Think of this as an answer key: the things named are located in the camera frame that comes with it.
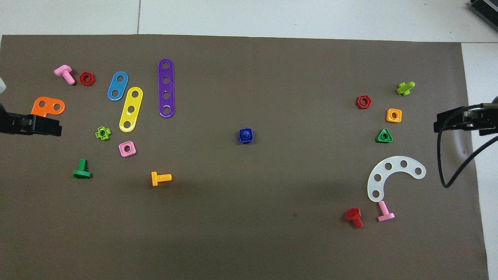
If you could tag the blue toy bolt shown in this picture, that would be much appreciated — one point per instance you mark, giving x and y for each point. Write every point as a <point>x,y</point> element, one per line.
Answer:
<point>245,135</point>

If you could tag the dark green toy bolt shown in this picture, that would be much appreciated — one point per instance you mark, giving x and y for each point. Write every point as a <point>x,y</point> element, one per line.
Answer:
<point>81,171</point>

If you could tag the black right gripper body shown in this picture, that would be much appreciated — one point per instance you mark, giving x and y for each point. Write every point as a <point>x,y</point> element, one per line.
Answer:
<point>488,116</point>

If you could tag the lime green cross nut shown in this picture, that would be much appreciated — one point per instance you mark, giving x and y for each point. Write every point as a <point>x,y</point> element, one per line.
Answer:
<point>98,134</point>

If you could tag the orange angled toy plate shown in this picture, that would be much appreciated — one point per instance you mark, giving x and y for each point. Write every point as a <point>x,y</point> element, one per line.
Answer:
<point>39,111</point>

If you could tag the brown table mat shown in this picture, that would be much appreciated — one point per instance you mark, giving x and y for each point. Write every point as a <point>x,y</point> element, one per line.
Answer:
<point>249,217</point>

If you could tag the blue two-hole toy strip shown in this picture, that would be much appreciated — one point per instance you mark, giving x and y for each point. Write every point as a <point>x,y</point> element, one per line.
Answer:
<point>111,93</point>

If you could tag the pink toy bolt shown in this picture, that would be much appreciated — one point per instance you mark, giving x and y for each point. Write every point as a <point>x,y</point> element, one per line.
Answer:
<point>385,213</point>
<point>63,71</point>

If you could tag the yellow three-hole toy strip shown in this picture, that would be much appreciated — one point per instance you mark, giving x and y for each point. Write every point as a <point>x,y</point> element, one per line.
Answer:
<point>125,116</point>

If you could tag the orange toy bolt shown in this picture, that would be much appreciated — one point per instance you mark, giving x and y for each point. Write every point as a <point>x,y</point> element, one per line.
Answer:
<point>161,178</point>

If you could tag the lime green toy bolt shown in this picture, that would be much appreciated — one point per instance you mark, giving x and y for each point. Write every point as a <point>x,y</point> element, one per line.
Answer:
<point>404,88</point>

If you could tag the red toy bolt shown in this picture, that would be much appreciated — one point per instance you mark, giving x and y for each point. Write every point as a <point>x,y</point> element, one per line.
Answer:
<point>353,214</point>

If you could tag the purple four-hole toy strip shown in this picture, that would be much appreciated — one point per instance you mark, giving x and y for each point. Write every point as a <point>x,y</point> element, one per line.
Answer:
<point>166,87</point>

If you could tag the green triangular toy nut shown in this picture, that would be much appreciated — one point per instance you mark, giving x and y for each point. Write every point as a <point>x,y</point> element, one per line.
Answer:
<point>380,139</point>

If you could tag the white curved toy strip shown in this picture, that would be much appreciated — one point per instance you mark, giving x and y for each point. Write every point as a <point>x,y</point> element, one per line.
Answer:
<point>395,160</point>

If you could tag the dark ribbed device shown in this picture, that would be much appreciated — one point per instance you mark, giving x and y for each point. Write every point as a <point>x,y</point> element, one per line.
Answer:
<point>486,8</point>

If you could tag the blue square toy nut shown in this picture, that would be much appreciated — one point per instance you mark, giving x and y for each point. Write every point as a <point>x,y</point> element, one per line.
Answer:
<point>250,132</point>

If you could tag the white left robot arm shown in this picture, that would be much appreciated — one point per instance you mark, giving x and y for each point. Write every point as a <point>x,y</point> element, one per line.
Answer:
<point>2,85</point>

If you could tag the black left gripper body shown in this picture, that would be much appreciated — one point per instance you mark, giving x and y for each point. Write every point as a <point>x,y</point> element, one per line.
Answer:
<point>17,124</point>

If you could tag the pink square toy nut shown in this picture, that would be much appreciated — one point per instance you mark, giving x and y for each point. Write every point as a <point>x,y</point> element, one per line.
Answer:
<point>123,152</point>

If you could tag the orange square toy nut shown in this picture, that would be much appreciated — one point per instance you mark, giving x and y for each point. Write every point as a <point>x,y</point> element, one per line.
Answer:
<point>389,116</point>

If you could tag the red hexagonal toy nut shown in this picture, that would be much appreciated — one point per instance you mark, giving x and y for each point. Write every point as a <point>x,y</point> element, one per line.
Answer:
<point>358,102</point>
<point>83,79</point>

